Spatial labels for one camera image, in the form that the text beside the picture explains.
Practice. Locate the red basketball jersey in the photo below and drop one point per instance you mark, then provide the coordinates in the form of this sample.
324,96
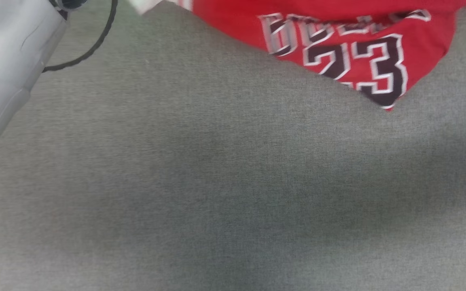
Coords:
338,24

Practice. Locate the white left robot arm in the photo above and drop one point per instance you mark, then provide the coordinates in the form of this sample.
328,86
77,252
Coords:
6,60

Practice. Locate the grey fabric sofa seat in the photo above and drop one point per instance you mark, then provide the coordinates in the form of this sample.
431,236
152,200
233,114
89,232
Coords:
233,182

